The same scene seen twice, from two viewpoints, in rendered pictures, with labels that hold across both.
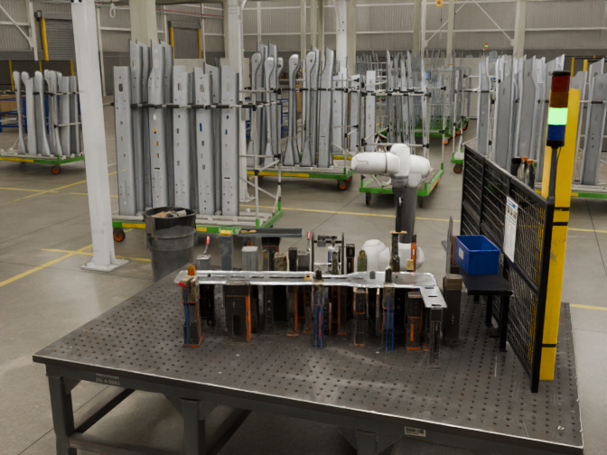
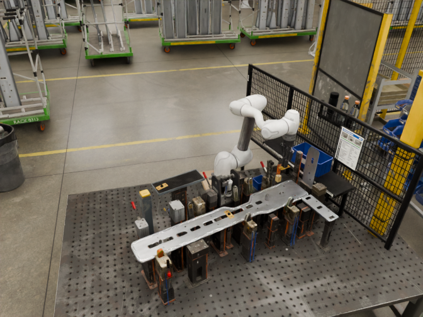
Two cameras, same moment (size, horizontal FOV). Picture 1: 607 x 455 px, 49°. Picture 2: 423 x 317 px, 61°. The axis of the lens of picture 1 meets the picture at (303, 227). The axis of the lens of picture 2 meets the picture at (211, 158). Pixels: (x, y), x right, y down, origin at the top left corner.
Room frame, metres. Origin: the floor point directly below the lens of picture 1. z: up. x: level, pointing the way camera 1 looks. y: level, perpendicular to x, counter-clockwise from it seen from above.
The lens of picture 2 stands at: (1.88, 1.16, 2.77)
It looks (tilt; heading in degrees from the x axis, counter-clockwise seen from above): 34 degrees down; 326
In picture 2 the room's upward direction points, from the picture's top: 1 degrees clockwise
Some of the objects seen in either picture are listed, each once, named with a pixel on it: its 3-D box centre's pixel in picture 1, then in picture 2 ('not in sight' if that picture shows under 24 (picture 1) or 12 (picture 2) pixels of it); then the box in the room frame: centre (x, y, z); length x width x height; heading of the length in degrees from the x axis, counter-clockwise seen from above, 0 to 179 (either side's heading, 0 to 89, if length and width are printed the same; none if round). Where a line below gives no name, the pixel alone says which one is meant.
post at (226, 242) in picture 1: (227, 271); (147, 217); (3.74, 0.45, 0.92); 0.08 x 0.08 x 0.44; 87
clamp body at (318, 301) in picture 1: (318, 312); (248, 239); (3.20, -0.07, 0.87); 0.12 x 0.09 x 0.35; 177
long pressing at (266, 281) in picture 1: (303, 278); (227, 216); (3.37, 0.00, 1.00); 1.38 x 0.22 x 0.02; 87
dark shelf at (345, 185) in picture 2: (472, 264); (304, 163); (3.53, -0.93, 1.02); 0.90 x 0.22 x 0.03; 177
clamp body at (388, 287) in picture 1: (387, 316); (289, 225); (3.15, -0.42, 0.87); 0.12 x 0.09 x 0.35; 177
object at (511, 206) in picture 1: (511, 228); (349, 148); (3.22, -1.03, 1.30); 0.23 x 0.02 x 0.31; 177
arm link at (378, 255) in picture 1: (373, 257); (223, 163); (4.02, -0.44, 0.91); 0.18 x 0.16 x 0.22; 92
